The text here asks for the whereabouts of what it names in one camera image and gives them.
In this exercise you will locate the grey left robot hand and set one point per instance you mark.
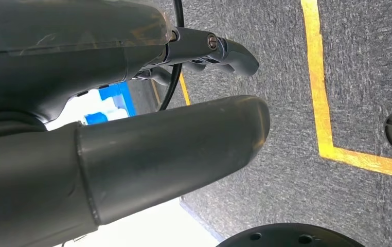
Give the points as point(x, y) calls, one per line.
point(63, 41)

